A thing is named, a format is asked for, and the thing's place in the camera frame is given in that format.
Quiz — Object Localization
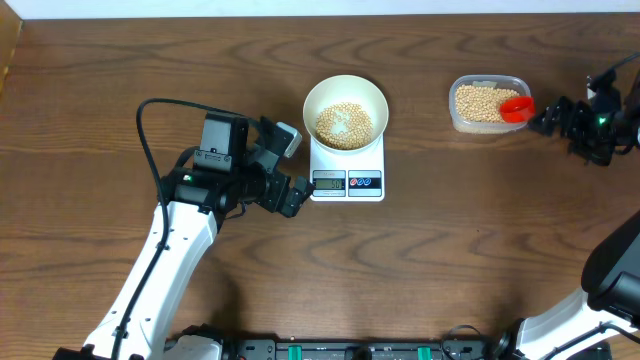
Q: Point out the red plastic measuring scoop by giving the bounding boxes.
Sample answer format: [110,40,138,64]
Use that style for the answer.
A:
[499,96,536,123]

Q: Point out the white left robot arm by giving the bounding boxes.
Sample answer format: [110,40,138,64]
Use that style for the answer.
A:
[54,145,312,359]

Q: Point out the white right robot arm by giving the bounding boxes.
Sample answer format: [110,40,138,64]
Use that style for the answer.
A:
[492,68,639,359]

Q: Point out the white digital kitchen scale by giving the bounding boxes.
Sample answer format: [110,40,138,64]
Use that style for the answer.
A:
[310,136,386,202]

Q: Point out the soybeans in bowl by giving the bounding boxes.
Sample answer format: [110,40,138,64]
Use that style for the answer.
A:
[316,102,373,150]

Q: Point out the cream plastic bowl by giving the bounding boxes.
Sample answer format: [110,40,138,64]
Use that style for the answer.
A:
[303,75,389,149]

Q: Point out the clear container of soybeans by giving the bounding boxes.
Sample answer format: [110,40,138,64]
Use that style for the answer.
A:
[449,75,531,135]

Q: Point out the brown cardboard side panel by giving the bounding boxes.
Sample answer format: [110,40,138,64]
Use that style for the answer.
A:
[0,0,23,88]

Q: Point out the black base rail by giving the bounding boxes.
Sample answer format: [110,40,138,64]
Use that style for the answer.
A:
[164,337,614,360]

